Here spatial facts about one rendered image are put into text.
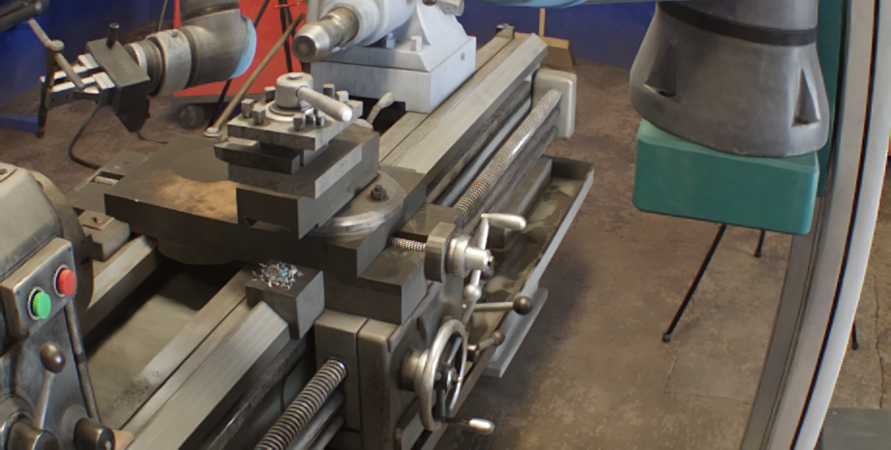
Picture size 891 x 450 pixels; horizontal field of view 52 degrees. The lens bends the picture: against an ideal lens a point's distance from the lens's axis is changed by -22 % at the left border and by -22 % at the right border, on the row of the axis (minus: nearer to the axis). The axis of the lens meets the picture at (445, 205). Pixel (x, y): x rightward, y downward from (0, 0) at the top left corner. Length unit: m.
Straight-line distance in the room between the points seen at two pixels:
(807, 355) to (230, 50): 0.86
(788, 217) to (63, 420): 0.80
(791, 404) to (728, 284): 2.68
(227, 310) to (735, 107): 1.19
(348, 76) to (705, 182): 1.91
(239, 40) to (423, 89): 1.18
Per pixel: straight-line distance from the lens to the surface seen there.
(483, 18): 6.00
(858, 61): 0.95
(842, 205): 0.99
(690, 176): 0.81
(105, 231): 2.03
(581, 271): 3.74
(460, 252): 1.89
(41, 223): 1.11
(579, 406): 3.05
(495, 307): 2.21
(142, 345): 1.95
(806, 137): 0.82
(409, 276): 1.84
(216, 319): 1.79
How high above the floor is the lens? 1.76
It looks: 25 degrees down
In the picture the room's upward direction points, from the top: 2 degrees clockwise
